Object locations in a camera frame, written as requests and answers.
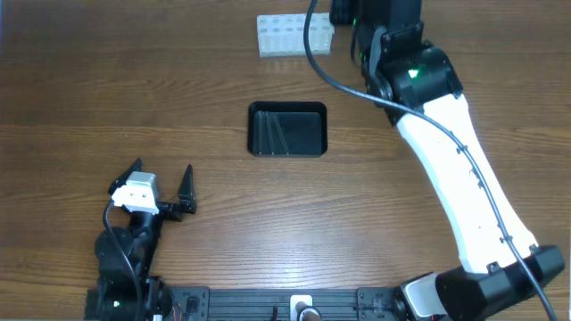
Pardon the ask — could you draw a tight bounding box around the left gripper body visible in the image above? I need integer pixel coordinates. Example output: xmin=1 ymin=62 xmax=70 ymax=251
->
xmin=154 ymin=201 xmax=186 ymax=223

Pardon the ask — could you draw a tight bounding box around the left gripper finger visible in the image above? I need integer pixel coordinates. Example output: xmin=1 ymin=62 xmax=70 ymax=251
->
xmin=177 ymin=163 xmax=198 ymax=215
xmin=108 ymin=158 xmax=144 ymax=196

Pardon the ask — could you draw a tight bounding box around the black tray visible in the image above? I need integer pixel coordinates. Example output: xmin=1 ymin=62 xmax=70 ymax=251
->
xmin=247 ymin=100 xmax=329 ymax=159

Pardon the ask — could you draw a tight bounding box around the white test tube rack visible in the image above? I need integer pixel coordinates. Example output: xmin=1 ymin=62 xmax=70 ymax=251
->
xmin=256 ymin=12 xmax=335 ymax=59

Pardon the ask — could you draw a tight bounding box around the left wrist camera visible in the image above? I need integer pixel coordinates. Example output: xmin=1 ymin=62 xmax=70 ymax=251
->
xmin=111 ymin=170 xmax=161 ymax=216

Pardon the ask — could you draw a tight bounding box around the black cable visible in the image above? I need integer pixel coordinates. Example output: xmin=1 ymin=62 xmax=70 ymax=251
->
xmin=302 ymin=0 xmax=557 ymax=321
xmin=102 ymin=199 xmax=146 ymax=321

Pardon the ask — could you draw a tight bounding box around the mounting rail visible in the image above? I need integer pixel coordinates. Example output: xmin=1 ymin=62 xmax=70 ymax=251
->
xmin=84 ymin=284 xmax=405 ymax=321

